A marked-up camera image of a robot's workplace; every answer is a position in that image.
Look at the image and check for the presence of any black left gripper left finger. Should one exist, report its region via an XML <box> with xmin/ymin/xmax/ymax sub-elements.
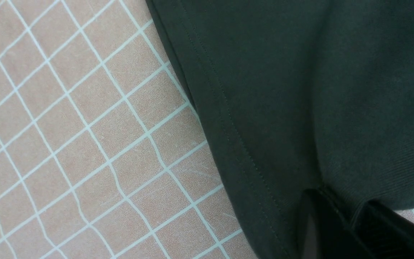
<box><xmin>302</xmin><ymin>190</ymin><xmax>366</xmax><ymax>259</ymax></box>

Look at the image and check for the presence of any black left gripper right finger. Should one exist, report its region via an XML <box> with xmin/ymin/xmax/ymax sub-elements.
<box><xmin>354</xmin><ymin>201</ymin><xmax>414</xmax><ymax>259</ymax></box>

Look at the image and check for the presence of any dark gray long-sleeve shirt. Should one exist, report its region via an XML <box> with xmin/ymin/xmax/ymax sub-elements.
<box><xmin>146</xmin><ymin>0</ymin><xmax>414</xmax><ymax>259</ymax></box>

